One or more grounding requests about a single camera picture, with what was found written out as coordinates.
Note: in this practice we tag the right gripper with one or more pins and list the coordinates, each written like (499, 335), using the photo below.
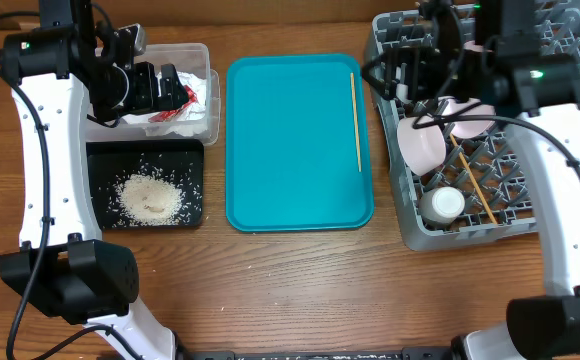
(400, 70)

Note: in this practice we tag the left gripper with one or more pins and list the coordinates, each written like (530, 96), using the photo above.
(152, 100)

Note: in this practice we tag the grey bowl of rice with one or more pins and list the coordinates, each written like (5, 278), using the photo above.
(404, 86)

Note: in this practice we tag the red snack wrapper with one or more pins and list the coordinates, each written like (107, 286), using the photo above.
(172, 115)

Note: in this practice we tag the white napkin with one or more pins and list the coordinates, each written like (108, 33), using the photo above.
(190, 123)

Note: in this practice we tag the small white plate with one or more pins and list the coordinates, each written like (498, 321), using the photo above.
(424, 149)

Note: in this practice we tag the large white plate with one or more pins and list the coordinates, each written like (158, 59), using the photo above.
(470, 125)

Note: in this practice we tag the white paper cup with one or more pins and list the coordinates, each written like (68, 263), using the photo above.
(441, 206)

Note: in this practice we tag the wooden chopstick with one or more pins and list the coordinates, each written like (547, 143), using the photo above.
(473, 180)
(355, 120)

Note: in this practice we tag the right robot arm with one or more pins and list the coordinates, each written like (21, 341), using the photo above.
(536, 101)

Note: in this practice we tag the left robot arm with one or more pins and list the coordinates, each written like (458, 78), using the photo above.
(70, 70)

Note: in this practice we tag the clear plastic waste bin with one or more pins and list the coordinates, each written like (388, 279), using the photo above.
(186, 57)

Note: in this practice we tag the grey dishwasher rack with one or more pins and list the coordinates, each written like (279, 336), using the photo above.
(491, 160)

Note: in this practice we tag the black plastic tray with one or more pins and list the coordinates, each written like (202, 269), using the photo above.
(106, 159)

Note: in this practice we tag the pile of white rice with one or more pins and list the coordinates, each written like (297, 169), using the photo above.
(148, 199)

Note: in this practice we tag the teal serving tray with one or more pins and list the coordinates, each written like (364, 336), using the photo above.
(291, 160)

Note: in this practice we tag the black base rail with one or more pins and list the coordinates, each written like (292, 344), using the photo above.
(406, 353)

